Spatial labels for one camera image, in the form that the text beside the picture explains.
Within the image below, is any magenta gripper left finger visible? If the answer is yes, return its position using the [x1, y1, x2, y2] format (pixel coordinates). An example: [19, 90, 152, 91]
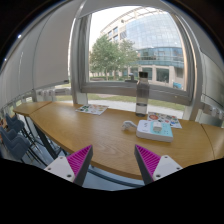
[45, 145, 93, 186]

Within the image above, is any white power strip box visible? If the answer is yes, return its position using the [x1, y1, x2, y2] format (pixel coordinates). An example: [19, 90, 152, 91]
[136, 120, 173, 142]

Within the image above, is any colourful sticker sheet left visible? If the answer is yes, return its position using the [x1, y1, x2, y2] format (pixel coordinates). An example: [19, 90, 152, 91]
[77, 104, 107, 115]

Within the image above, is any colourful sticker sheet right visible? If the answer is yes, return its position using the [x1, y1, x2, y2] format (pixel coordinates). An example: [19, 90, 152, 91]
[147, 112, 181, 128]

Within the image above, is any white roller blind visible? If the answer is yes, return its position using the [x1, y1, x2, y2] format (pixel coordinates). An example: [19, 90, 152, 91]
[0, 0, 82, 109]

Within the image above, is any grey window frame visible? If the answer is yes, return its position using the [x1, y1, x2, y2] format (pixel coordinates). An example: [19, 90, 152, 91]
[69, 0, 203, 120]

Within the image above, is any blue chair near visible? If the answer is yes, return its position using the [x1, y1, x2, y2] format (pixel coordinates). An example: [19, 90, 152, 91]
[0, 126, 48, 167]

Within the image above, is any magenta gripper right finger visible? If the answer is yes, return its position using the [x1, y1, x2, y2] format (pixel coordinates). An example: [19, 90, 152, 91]
[134, 145, 182, 185]

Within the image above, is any blue chair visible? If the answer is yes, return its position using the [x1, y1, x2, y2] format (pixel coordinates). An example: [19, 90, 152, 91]
[6, 115, 33, 142]
[0, 126, 48, 167]

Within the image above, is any blue chair far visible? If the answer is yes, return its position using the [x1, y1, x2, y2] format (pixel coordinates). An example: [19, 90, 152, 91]
[6, 115, 33, 142]

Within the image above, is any clear water bottle black cap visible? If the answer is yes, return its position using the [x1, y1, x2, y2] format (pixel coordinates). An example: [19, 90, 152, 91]
[135, 72, 149, 117]

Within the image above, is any colourful sticker sheet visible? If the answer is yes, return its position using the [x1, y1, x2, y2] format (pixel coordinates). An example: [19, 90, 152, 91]
[77, 104, 107, 115]
[147, 112, 181, 128]

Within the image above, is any white charger plug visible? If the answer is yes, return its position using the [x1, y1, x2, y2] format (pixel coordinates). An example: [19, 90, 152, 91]
[153, 121, 162, 132]

